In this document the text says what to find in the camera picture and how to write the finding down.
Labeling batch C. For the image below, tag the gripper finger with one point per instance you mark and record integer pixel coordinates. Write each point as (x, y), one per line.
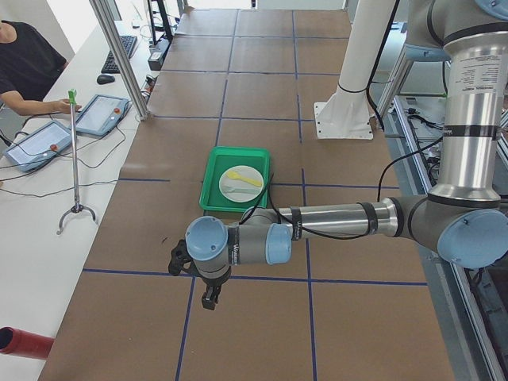
(206, 301)
(214, 300)

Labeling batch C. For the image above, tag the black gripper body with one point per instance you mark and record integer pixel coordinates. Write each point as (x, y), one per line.
(213, 283)

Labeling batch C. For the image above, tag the yellow plastic spoon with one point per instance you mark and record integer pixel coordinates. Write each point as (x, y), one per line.
(237, 176)

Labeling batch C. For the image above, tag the pale green plastic fork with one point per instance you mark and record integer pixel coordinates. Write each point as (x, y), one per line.
(228, 189)

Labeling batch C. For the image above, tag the white round plate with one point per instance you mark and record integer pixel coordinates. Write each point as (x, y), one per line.
(246, 171)

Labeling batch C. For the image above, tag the green plastic tray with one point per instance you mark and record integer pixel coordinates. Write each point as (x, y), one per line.
(222, 158)

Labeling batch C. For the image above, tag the red cylinder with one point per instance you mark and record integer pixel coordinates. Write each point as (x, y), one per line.
(17, 342)

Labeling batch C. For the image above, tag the far teach pendant tablet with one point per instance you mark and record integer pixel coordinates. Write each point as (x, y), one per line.
(101, 114)

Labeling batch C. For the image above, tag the teach pendant tablet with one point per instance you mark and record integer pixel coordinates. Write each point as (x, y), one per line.
(39, 147)
(101, 114)

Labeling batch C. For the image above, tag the near teach pendant tablet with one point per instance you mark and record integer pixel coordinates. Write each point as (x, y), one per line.
(39, 147)

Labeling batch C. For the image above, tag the black power strip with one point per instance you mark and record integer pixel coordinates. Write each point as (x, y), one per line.
(158, 54)

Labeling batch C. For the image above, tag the black computer mouse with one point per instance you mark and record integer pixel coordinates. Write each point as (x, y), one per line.
(103, 79)

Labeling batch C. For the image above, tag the reacher grabber tool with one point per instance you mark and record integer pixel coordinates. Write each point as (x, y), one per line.
(77, 207)

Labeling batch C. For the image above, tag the person in black shirt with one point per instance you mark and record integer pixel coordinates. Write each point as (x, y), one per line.
(30, 66)

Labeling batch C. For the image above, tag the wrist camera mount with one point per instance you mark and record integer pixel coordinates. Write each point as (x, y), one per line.
(181, 260)

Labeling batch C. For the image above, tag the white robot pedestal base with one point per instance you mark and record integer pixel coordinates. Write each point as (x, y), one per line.
(346, 114)

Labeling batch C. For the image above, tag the aluminium frame post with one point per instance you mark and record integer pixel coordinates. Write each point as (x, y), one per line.
(106, 21)

